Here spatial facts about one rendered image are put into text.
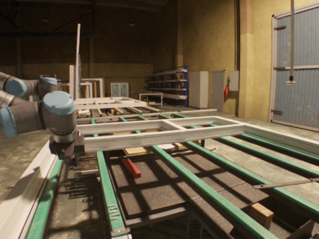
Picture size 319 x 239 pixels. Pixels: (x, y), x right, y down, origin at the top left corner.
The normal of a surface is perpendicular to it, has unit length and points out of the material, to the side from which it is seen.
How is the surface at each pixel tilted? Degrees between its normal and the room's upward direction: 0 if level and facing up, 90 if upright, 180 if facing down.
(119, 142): 90
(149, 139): 90
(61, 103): 37
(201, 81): 90
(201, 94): 90
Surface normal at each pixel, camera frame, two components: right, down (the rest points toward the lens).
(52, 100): 0.31, -0.70
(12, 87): 0.36, 0.19
